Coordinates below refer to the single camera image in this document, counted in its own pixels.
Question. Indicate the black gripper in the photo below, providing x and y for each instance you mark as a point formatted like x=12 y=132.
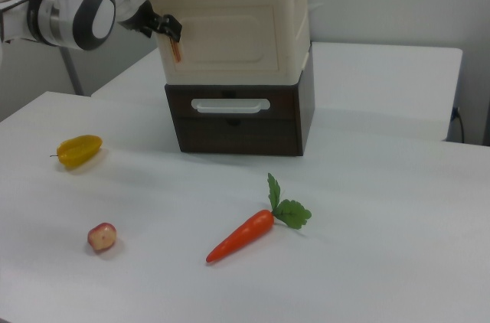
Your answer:
x=142 y=20

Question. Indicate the cream cabinet door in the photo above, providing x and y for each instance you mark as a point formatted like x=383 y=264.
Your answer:
x=233 y=36

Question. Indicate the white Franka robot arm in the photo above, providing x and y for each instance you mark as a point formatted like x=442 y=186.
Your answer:
x=76 y=1

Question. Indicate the cream plastic cabinet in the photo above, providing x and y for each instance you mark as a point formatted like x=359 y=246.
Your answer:
x=245 y=13

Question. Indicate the dark brown drawer box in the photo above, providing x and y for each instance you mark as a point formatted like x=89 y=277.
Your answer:
x=245 y=131

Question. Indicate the yellow toy starfruit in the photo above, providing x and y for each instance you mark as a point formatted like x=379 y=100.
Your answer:
x=78 y=151

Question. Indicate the red toy apple piece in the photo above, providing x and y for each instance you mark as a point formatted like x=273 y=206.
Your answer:
x=101 y=237

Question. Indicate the orange toy carrot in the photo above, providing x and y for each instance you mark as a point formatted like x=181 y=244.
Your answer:
x=245 y=235

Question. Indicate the grey metal post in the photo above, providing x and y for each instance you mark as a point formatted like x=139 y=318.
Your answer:
x=72 y=70

